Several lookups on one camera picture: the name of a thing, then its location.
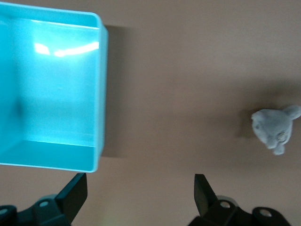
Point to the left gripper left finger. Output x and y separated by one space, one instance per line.
70 200

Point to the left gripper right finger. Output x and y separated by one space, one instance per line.
207 202

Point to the grey plush animal toy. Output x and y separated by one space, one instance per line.
270 127

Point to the blue plastic box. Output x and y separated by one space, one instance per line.
58 94

